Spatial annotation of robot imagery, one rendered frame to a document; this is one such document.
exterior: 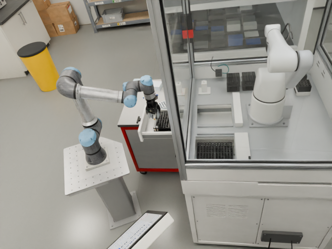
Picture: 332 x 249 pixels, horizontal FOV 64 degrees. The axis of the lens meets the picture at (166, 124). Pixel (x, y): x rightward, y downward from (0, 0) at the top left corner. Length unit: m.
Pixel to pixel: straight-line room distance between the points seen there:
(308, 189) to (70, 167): 1.55
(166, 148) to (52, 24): 4.52
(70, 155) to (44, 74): 2.38
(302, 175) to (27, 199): 2.58
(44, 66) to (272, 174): 3.57
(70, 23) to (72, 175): 4.51
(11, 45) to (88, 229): 3.32
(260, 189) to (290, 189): 0.16
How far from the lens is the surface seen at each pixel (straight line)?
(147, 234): 1.14
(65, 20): 6.15
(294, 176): 1.53
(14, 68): 5.25
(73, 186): 1.97
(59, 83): 1.69
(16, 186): 3.37
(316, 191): 1.68
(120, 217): 2.54
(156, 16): 0.93
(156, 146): 2.37
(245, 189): 1.60
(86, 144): 1.86
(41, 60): 4.28
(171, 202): 2.57
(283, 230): 2.10
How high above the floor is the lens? 2.22
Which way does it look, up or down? 43 degrees down
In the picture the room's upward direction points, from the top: 12 degrees counter-clockwise
